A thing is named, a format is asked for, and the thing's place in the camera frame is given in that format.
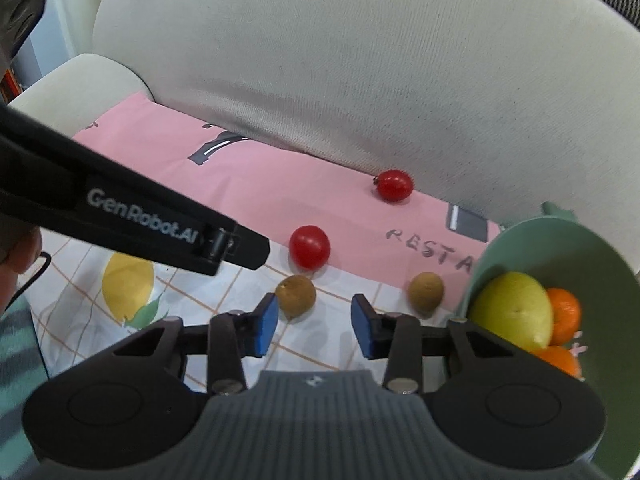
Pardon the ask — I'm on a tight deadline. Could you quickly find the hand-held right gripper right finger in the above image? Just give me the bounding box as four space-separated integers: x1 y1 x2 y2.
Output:
350 294 523 395

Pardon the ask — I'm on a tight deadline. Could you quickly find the red cherry tomato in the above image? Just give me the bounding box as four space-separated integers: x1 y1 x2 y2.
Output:
289 225 331 268
373 169 415 204

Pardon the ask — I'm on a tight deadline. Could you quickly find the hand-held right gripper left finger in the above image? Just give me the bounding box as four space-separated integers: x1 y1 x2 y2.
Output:
112 294 280 395

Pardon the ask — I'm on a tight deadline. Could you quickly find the pink checked printed cloth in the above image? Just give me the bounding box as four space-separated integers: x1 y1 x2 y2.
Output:
30 91 504 394

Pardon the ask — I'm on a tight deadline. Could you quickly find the orange mandarin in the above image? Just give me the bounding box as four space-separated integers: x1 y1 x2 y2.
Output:
545 287 583 346
532 345 584 380

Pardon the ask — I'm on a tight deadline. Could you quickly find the brown kiwi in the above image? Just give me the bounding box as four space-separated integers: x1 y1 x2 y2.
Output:
275 274 317 319
407 271 445 311

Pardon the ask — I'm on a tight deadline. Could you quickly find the beige sofa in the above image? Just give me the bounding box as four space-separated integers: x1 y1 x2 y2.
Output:
7 0 640 291

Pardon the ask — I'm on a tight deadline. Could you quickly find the person's left hand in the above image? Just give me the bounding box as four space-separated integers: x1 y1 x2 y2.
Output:
0 227 44 314

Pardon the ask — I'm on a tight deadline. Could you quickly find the green plastic colander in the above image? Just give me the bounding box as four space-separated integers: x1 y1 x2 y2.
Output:
457 201 640 480

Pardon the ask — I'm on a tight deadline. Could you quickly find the teal striped cloth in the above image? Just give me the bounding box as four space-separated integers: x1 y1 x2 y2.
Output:
0 295 57 480

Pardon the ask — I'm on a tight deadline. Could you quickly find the black cable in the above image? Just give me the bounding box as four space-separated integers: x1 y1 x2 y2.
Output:
0 252 53 317

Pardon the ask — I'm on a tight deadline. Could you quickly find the yellow-green mango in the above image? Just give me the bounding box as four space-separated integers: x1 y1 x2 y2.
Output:
469 271 555 352

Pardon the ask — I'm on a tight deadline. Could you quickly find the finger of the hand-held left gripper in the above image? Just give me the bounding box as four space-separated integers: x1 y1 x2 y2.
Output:
197 220 271 277

